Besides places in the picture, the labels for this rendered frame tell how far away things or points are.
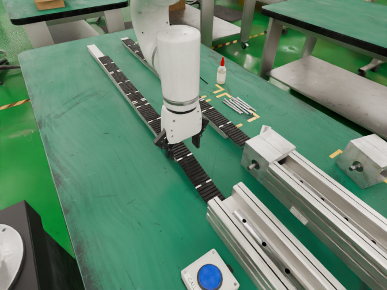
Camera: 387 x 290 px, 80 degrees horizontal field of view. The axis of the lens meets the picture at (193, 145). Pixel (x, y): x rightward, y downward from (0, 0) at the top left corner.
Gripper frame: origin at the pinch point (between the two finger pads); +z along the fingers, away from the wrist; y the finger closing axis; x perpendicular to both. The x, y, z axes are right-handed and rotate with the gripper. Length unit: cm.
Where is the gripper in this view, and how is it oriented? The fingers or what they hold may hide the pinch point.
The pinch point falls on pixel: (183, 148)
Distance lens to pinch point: 64.9
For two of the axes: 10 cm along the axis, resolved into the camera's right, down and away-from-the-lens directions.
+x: 5.5, 5.9, -5.9
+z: 0.0, 7.0, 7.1
